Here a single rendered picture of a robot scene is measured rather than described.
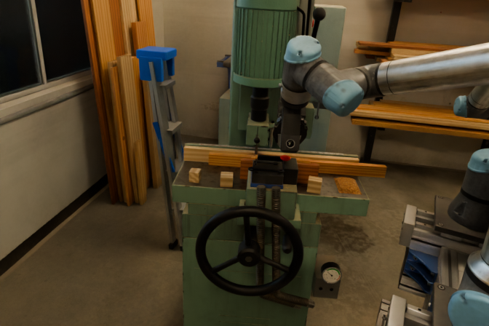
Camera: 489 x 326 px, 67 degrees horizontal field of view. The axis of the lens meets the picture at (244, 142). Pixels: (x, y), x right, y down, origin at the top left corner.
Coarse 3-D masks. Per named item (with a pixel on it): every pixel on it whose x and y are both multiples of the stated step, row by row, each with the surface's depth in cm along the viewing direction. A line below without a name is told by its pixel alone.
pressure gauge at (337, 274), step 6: (324, 264) 115; (330, 264) 114; (336, 264) 114; (324, 270) 113; (330, 270) 113; (336, 270) 113; (324, 276) 114; (330, 276) 114; (336, 276) 114; (330, 282) 115
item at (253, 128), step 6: (252, 120) 120; (252, 126) 116; (258, 126) 116; (264, 126) 116; (252, 132) 116; (258, 132) 116; (264, 132) 116; (246, 138) 118; (252, 138) 117; (264, 138) 117; (246, 144) 118; (252, 144) 118; (258, 144) 118; (264, 144) 118
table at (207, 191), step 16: (176, 176) 117; (208, 176) 118; (320, 176) 123; (336, 176) 123; (352, 176) 124; (176, 192) 113; (192, 192) 113; (208, 192) 112; (224, 192) 112; (240, 192) 112; (304, 192) 112; (320, 192) 113; (336, 192) 113; (304, 208) 113; (320, 208) 112; (336, 208) 112; (352, 208) 112; (240, 224) 105
